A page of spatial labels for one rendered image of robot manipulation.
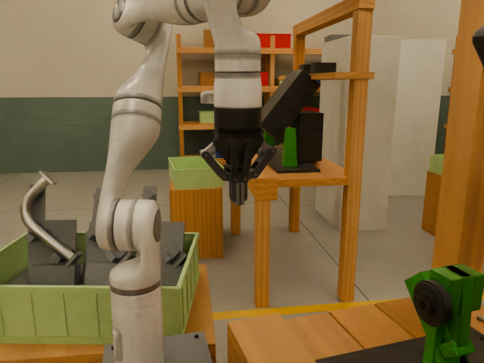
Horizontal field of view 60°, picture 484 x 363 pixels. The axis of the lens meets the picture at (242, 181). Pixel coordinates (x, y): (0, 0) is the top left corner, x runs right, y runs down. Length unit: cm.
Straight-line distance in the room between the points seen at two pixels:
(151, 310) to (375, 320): 61
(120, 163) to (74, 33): 684
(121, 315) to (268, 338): 38
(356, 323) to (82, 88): 678
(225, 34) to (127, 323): 51
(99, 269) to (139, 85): 72
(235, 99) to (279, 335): 61
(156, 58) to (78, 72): 668
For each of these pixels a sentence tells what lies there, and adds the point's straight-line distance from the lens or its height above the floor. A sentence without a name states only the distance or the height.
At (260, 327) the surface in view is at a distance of 107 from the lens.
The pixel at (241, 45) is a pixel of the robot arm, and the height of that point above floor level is 153.
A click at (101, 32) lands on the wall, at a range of 750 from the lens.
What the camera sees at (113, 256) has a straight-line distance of 137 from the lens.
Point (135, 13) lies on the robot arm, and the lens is 85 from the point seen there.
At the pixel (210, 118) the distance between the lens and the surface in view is 684.
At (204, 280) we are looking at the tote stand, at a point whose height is 79.
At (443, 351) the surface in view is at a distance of 84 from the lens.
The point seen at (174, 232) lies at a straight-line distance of 139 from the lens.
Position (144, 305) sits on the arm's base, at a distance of 79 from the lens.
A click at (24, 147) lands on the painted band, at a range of 787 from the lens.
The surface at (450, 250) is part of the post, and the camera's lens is 127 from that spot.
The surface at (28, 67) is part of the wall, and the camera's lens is 774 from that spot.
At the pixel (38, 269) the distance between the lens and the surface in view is 145.
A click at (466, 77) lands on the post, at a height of 149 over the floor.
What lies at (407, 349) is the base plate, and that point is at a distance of 106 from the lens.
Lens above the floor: 147
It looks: 13 degrees down
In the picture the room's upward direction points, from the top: straight up
